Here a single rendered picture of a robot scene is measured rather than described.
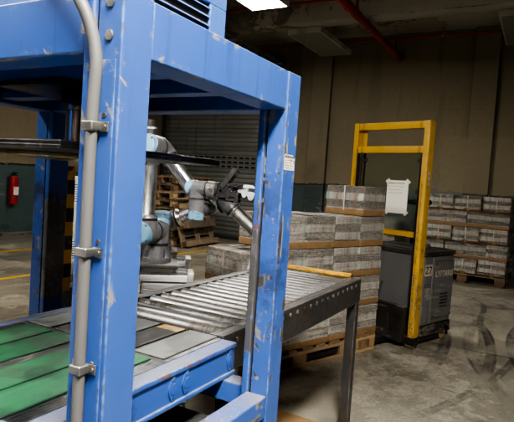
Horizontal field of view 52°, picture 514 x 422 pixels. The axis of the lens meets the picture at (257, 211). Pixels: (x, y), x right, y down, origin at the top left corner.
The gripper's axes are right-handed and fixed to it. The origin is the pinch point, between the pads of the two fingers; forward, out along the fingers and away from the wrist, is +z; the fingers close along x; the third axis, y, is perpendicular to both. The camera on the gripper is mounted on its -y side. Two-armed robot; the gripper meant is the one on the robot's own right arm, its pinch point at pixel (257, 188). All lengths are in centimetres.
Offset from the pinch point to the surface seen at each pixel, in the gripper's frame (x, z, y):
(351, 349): -48, 45, 74
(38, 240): 78, -53, 34
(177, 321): 71, 0, 54
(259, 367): 93, 34, 59
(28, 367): 126, -12, 61
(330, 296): -5, 38, 45
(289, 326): 35, 29, 56
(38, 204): 79, -54, 21
